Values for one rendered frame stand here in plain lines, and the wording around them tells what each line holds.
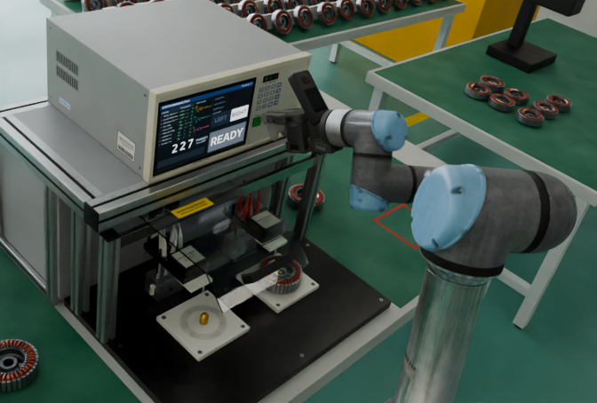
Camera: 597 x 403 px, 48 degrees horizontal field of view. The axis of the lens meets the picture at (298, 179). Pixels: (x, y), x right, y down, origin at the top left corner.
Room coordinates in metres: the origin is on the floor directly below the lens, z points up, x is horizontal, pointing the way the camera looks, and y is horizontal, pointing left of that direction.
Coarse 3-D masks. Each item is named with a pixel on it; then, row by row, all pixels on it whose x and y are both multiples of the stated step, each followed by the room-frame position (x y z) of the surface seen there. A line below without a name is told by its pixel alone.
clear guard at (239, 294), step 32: (224, 192) 1.20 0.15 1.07; (160, 224) 1.05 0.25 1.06; (192, 224) 1.07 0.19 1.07; (224, 224) 1.09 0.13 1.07; (256, 224) 1.12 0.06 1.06; (288, 224) 1.14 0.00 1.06; (192, 256) 0.98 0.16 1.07; (224, 256) 1.00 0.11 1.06; (256, 256) 1.03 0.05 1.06; (224, 288) 0.94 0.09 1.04; (256, 288) 0.98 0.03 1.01
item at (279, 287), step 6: (300, 270) 1.30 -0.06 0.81; (288, 276) 1.30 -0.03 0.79; (294, 276) 1.27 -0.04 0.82; (300, 276) 1.28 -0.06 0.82; (276, 282) 1.24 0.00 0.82; (282, 282) 1.24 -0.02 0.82; (288, 282) 1.24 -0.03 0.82; (294, 282) 1.25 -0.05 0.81; (270, 288) 1.23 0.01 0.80; (276, 288) 1.23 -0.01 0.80; (282, 288) 1.23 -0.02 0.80; (288, 288) 1.24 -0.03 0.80; (294, 288) 1.25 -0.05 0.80
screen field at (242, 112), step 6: (240, 108) 1.29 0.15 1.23; (246, 108) 1.30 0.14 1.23; (222, 114) 1.25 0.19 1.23; (228, 114) 1.26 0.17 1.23; (234, 114) 1.27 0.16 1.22; (240, 114) 1.29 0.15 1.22; (246, 114) 1.30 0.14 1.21; (216, 120) 1.23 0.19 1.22; (222, 120) 1.25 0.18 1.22; (228, 120) 1.26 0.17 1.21; (234, 120) 1.27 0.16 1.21
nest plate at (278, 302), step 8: (304, 280) 1.31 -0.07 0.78; (312, 280) 1.31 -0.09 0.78; (304, 288) 1.27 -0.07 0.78; (312, 288) 1.28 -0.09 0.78; (264, 296) 1.22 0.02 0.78; (272, 296) 1.22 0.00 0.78; (280, 296) 1.23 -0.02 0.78; (288, 296) 1.23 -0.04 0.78; (296, 296) 1.24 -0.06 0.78; (304, 296) 1.26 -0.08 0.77; (272, 304) 1.19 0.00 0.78; (280, 304) 1.20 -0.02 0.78; (288, 304) 1.21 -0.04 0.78
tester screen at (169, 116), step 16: (208, 96) 1.21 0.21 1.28; (224, 96) 1.24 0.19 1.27; (240, 96) 1.28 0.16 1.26; (160, 112) 1.11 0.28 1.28; (176, 112) 1.14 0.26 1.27; (192, 112) 1.18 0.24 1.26; (208, 112) 1.21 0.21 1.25; (160, 128) 1.12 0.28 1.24; (176, 128) 1.15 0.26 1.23; (192, 128) 1.18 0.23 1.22; (208, 128) 1.22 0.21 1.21; (224, 128) 1.25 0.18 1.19; (160, 144) 1.12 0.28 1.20; (208, 144) 1.22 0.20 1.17; (160, 160) 1.12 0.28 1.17; (192, 160) 1.19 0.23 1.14
